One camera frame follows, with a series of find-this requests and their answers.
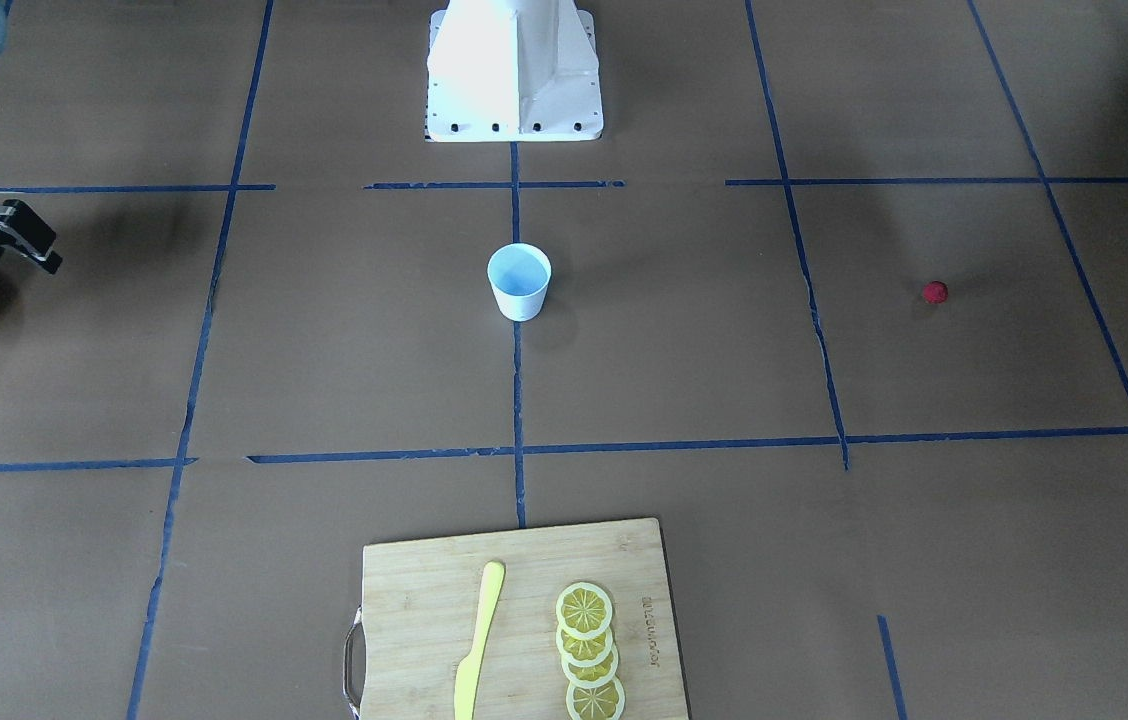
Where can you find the red strawberry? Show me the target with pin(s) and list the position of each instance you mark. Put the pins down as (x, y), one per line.
(935, 292)

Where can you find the wooden cutting board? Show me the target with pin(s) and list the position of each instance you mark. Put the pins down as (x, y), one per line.
(416, 618)

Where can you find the light blue cup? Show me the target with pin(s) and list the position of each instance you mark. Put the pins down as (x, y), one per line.
(519, 275)

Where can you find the white camera mast with base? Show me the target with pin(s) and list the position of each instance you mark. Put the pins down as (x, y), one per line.
(513, 71)

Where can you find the lemon slices row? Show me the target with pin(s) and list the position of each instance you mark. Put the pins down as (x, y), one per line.
(589, 658)

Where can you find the yellow plastic knife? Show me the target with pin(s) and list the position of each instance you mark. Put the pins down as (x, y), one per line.
(468, 671)

